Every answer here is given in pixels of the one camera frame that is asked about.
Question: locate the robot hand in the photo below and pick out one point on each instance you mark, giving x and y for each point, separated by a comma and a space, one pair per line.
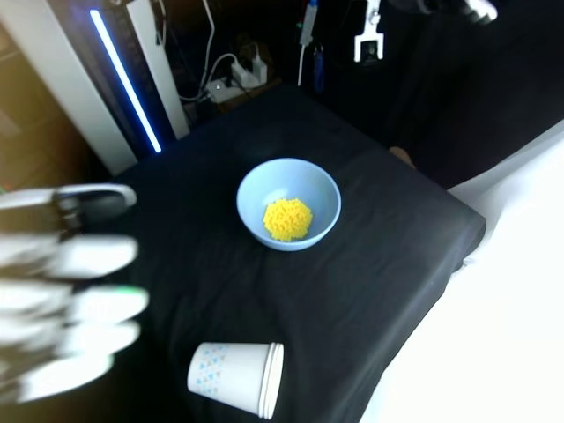
480, 11
88, 255

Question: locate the white paper cup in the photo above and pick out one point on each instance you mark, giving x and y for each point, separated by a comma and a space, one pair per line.
229, 374

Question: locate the yellow small beads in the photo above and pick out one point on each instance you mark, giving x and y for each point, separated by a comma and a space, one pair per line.
288, 220

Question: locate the blue bowl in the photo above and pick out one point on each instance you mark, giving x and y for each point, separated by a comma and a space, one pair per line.
286, 180

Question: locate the black curtain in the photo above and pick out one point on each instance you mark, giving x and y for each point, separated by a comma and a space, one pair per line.
484, 88

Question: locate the white tower with blue light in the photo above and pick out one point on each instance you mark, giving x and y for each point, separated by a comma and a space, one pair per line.
66, 88

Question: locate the white hanging connector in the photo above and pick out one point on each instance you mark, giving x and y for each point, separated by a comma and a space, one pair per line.
308, 26

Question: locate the white adapter box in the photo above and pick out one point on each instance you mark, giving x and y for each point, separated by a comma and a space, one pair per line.
220, 88

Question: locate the white power strip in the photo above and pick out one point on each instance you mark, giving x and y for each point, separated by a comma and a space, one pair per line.
247, 77

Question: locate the black table cloth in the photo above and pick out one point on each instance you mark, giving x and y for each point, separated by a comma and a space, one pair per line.
374, 264

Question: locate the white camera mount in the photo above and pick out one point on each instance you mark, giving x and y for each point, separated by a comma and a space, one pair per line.
372, 26

